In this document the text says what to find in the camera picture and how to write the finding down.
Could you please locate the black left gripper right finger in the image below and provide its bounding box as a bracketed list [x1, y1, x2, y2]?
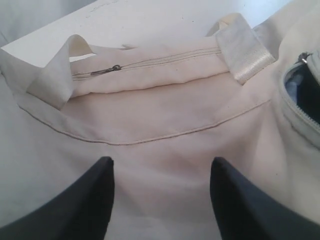
[210, 157, 320, 240]

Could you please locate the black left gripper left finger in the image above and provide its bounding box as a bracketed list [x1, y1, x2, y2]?
[0, 157, 115, 240]

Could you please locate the beige fabric duffel bag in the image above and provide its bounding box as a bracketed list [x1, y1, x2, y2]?
[0, 0, 320, 240]

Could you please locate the dark front pocket zipper pull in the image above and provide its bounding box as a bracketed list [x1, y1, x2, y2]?
[90, 64, 122, 76]

